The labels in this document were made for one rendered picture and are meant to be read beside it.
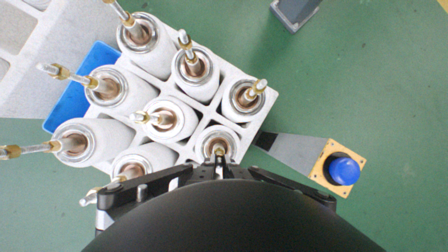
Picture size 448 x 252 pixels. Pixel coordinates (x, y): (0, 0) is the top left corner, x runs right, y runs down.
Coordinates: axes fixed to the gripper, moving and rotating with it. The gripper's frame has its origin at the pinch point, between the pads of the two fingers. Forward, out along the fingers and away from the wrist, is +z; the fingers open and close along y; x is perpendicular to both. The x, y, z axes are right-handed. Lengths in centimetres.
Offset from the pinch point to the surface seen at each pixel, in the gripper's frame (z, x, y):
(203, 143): 10.4, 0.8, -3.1
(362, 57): 36, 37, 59
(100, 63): 28, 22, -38
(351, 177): 2.8, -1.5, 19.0
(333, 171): 3.1, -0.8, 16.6
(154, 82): 17.8, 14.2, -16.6
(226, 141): 10.5, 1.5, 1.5
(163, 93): 17.8, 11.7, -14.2
